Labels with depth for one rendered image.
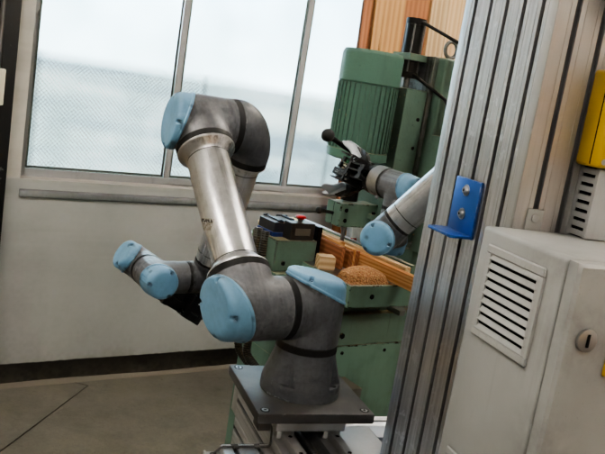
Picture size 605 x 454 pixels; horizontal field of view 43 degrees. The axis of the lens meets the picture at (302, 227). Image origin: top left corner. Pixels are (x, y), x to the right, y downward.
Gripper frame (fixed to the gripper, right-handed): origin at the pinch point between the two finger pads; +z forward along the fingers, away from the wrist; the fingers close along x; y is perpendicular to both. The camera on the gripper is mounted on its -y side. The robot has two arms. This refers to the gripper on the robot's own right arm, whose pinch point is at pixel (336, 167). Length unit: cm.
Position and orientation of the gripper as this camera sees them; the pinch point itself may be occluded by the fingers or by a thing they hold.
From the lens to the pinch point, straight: 205.5
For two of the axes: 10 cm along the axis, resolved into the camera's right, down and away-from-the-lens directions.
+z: -5.3, -2.5, 8.1
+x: -4.3, 9.0, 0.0
